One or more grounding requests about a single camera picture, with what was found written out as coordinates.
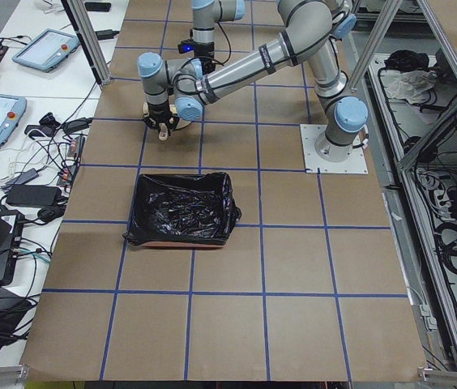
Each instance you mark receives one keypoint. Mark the black power adapter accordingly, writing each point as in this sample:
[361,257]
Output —
[32,196]

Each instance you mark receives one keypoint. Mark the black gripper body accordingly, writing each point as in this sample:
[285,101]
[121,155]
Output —
[204,50]
[158,111]

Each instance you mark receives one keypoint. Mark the blue teach pendant far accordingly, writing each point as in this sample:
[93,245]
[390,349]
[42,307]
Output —
[46,51]

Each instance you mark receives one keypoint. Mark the aluminium frame post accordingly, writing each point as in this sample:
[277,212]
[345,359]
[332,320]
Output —
[82,25]

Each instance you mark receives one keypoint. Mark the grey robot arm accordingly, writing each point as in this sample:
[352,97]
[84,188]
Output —
[178,90]
[206,14]

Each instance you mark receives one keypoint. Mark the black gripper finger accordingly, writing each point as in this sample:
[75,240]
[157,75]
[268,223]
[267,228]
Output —
[152,125]
[170,128]

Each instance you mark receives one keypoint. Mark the white crumpled cloth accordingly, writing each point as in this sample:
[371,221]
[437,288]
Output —
[414,87]

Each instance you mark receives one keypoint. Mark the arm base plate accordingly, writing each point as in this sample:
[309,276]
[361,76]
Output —
[321,156]

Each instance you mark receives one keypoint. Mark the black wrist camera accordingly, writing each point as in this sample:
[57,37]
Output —
[186,46]

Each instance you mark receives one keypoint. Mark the black bag lined trash bin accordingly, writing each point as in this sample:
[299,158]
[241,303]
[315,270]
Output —
[183,210]

